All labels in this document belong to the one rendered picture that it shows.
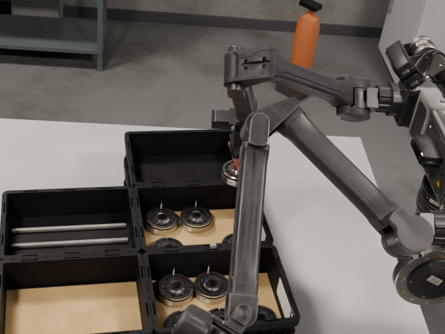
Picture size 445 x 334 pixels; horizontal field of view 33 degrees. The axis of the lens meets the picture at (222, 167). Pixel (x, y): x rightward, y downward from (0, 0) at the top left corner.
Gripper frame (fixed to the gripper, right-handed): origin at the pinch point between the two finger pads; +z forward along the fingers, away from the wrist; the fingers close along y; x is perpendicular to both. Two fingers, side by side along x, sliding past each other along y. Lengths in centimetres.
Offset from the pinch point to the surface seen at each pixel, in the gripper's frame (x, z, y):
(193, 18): 32, 96, -301
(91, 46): -41, 86, -242
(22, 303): -66, 21, 31
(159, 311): -28, 23, 36
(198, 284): -16.1, 19.8, 29.6
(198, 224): -12.4, 19.2, 4.0
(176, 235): -19.5, 22.3, 5.4
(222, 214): -3.1, 22.6, -4.0
